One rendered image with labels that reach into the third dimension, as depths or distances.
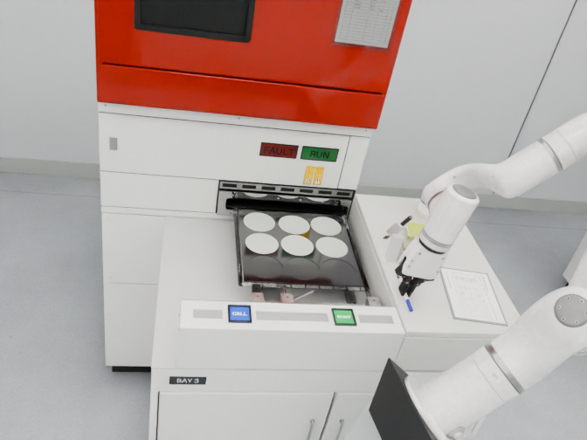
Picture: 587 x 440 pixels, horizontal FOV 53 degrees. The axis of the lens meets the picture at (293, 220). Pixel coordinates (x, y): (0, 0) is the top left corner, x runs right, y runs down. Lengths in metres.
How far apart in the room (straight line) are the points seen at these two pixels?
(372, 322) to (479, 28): 2.34
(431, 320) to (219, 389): 0.57
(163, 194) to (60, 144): 1.76
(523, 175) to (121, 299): 1.42
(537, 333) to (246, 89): 0.97
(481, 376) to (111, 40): 1.20
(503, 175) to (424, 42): 2.08
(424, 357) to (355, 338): 0.21
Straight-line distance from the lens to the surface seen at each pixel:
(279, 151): 1.82
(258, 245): 1.74
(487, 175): 1.46
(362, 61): 1.69
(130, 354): 2.40
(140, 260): 2.07
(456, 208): 1.41
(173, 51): 1.63
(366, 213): 1.87
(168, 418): 1.64
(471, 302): 1.66
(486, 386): 1.31
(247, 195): 1.89
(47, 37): 3.34
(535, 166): 1.44
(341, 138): 1.84
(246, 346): 1.44
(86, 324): 2.74
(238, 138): 1.79
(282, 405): 1.63
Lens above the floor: 1.96
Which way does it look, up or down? 35 degrees down
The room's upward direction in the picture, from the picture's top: 12 degrees clockwise
